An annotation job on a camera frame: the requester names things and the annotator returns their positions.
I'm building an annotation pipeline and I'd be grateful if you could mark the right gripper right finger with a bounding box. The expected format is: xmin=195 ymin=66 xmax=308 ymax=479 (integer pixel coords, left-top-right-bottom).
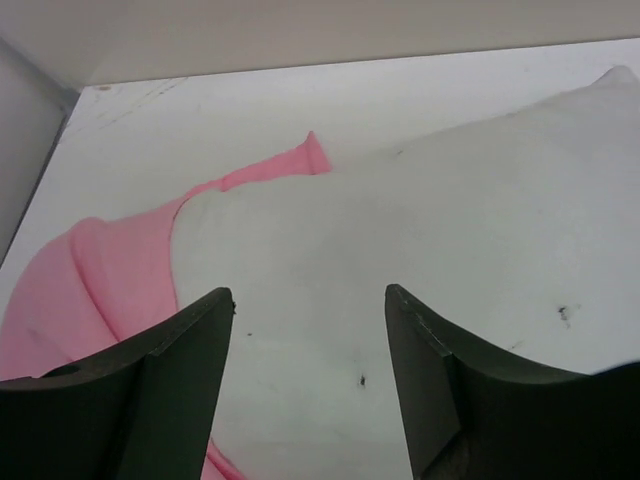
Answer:
xmin=385 ymin=285 xmax=639 ymax=479

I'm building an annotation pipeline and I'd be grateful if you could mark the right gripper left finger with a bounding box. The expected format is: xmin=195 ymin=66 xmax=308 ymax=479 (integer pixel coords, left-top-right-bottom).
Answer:
xmin=1 ymin=288 xmax=235 ymax=479

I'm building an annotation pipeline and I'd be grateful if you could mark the pink pillowcase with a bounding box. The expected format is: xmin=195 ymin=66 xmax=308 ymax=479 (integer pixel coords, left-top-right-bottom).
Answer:
xmin=0 ymin=130 xmax=332 ymax=480

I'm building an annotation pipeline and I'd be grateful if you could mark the white pillow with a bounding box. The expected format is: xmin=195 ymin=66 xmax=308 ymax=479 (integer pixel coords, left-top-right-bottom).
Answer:
xmin=170 ymin=67 xmax=639 ymax=479

